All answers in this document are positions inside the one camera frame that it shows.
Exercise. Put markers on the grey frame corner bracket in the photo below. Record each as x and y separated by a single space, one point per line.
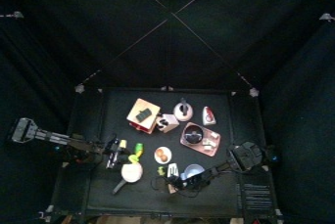
16 15
79 88
253 92
325 16
166 88

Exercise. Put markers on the wooden toy box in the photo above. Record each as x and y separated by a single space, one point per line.
146 104

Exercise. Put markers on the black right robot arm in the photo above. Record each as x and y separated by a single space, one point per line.
246 156

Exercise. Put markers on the orange toy bun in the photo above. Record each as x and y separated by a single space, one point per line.
159 152
163 158

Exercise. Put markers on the white toy cube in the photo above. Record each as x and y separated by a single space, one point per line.
205 142
213 134
209 148

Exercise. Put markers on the yellow toy butter block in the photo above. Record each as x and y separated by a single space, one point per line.
123 143

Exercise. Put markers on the green toy starfruit piece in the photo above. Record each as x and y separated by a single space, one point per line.
134 158
160 170

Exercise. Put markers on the black toy pot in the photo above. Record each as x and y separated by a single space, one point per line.
193 134

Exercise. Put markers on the white plate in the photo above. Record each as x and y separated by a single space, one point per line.
162 161

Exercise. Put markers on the white cup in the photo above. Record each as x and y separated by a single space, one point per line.
207 116

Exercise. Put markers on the green toy vegetable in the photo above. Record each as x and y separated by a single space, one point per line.
138 147

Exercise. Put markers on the pink toy tray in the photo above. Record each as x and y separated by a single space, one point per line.
189 143

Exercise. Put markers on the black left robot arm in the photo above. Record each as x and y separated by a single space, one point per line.
56 137

